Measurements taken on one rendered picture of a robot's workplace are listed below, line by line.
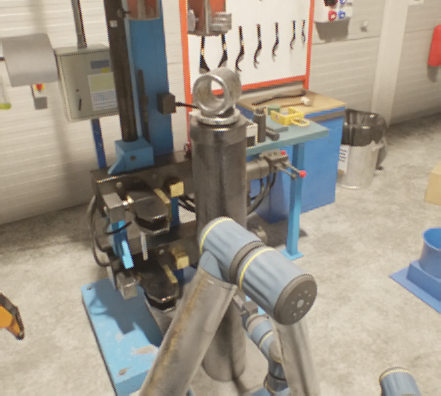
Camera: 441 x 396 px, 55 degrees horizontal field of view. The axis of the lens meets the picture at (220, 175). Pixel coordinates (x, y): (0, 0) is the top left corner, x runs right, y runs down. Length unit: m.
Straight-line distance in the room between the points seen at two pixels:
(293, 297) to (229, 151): 0.65
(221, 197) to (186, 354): 0.59
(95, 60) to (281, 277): 1.85
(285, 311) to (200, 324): 0.31
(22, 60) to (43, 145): 1.52
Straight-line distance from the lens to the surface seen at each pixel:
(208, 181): 1.61
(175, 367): 1.38
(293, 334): 1.26
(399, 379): 1.55
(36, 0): 3.72
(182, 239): 2.45
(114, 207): 2.04
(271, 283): 1.10
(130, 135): 2.23
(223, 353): 2.17
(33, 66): 2.53
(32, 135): 3.90
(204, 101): 1.58
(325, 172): 3.81
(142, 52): 2.23
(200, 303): 1.29
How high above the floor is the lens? 2.00
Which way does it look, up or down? 27 degrees down
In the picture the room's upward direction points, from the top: 2 degrees counter-clockwise
